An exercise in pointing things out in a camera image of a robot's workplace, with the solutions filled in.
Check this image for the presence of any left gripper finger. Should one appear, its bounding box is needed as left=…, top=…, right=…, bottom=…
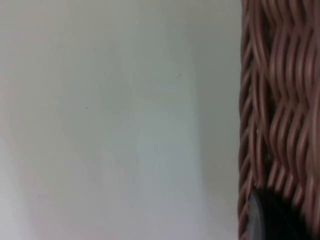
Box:
left=245, top=187, right=311, bottom=240

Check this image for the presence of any dark brown wicker basket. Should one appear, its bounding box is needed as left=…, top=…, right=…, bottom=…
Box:
left=236, top=0, right=320, bottom=240

